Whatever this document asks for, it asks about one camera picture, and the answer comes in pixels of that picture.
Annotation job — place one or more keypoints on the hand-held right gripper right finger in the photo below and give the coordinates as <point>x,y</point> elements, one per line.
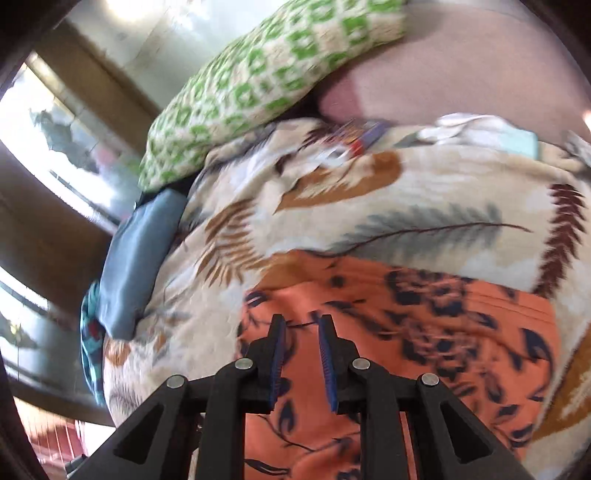
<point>327,360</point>

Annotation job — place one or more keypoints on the green patterned pillow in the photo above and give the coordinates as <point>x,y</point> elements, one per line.
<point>240,92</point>

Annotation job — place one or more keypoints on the teal patterned cloth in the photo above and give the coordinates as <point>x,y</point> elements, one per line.
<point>92,350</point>

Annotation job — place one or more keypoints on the white and teal small cloth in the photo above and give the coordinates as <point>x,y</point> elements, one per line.
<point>480,134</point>

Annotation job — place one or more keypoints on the window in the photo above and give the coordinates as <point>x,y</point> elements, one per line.
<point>60,138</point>

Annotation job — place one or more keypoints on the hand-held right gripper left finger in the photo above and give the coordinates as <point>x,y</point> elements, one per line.
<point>277,360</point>

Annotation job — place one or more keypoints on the blue cloth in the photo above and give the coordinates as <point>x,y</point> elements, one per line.
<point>138,263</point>

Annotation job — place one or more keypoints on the pink pillow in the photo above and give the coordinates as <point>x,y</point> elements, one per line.
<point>461,69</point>

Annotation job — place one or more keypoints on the colourful small packet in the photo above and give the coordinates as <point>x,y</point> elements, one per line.
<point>358,136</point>

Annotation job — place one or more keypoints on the cream leaf-print blanket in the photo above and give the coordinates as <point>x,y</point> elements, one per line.
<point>415,194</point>

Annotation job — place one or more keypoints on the orange floral garment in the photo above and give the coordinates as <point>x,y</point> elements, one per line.
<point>415,346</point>

